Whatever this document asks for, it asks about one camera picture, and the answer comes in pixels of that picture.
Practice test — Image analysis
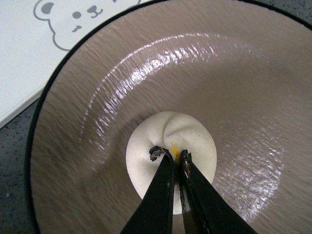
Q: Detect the white steamed bun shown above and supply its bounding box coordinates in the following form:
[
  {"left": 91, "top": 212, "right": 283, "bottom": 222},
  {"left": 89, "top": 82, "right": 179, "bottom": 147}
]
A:
[{"left": 125, "top": 111, "right": 218, "bottom": 215}]

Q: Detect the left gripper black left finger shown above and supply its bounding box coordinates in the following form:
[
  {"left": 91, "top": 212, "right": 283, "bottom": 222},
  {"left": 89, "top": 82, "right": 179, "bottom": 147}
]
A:
[{"left": 121, "top": 146, "right": 175, "bottom": 234}]

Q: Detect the brown plate with black rim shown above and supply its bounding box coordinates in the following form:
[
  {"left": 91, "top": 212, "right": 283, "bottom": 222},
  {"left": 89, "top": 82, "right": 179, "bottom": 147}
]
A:
[{"left": 28, "top": 0, "right": 312, "bottom": 234}]

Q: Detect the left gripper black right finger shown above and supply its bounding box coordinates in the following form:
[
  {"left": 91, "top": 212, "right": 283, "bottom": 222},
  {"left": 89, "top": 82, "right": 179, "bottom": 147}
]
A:
[{"left": 179, "top": 150, "right": 256, "bottom": 234}]

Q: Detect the white bear print tray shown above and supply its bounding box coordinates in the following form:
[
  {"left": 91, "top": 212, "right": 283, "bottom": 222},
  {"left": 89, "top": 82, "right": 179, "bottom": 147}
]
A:
[{"left": 0, "top": 0, "right": 147, "bottom": 126}]

